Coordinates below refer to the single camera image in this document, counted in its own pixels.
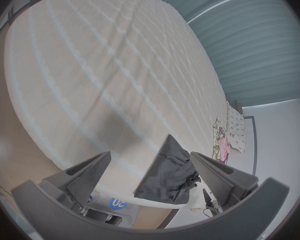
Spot white printed pillow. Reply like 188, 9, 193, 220
226, 105, 248, 154

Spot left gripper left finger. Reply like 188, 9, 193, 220
41, 151, 112, 209

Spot bed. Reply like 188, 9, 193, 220
4, 0, 258, 231

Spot pink garment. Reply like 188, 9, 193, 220
219, 136, 232, 161

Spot black T-shirt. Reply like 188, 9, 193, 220
134, 134, 202, 205

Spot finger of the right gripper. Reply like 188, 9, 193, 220
202, 188, 213, 205

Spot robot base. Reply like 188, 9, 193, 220
76, 191, 141, 229

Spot grey bedside table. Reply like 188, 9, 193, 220
224, 93, 243, 111

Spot white printed garment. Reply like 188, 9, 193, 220
212, 116, 228, 161

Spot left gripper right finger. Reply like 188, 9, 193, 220
189, 151, 260, 207

